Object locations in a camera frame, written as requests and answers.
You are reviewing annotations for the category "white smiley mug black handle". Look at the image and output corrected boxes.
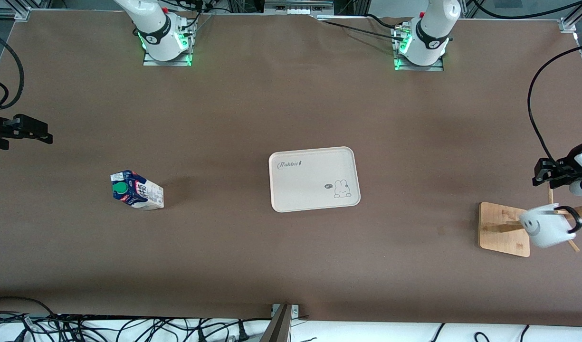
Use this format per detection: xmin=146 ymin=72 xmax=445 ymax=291
xmin=518 ymin=204 xmax=582 ymax=249

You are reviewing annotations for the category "blue milk carton green cap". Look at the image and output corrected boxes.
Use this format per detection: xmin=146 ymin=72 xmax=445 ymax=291
xmin=110 ymin=170 xmax=165 ymax=210

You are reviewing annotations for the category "cream rabbit print tray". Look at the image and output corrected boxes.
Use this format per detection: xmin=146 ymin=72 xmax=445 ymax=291
xmin=268 ymin=146 xmax=361 ymax=213

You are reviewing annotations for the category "wooden mug stand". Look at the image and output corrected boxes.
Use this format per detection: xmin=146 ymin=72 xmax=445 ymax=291
xmin=478 ymin=183 xmax=582 ymax=258

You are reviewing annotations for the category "white power strip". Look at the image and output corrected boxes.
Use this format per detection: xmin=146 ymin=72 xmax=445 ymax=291
xmin=264 ymin=0 xmax=335 ymax=15

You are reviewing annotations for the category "grey metal bar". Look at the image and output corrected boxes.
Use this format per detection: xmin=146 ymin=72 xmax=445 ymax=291
xmin=259 ymin=304 xmax=292 ymax=342

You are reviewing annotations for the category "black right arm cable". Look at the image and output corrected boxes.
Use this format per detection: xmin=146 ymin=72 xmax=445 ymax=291
xmin=0 ymin=28 xmax=25 ymax=113

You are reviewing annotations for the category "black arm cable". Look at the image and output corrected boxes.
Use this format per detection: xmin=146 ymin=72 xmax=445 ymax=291
xmin=528 ymin=43 xmax=582 ymax=165
xmin=0 ymin=28 xmax=25 ymax=113

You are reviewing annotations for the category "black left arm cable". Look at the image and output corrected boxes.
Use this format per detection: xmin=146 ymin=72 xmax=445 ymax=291
xmin=528 ymin=43 xmax=582 ymax=165

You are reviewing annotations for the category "aluminium frame profile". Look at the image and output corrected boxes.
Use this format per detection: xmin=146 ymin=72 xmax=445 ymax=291
xmin=0 ymin=7 xmax=31 ymax=22
xmin=559 ymin=0 xmax=582 ymax=35

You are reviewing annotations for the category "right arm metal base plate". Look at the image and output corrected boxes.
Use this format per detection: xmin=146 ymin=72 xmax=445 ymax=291
xmin=143 ymin=24 xmax=193 ymax=67

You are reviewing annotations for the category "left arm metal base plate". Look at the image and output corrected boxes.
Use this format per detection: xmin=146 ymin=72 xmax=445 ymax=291
xmin=393 ymin=26 xmax=445 ymax=72

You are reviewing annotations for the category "thick black looping cable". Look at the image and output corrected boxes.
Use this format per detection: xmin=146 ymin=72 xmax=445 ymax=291
xmin=0 ymin=296 xmax=59 ymax=320

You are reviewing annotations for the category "black cable on table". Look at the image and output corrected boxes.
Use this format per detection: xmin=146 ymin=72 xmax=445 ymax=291
xmin=316 ymin=13 xmax=411 ymax=43

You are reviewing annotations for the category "metal corner bracket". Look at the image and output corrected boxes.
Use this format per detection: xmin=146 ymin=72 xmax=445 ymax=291
xmin=271 ymin=304 xmax=300 ymax=328

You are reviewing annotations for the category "black cable with plug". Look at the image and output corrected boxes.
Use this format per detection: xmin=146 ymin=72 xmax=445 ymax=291
xmin=196 ymin=318 xmax=252 ymax=342

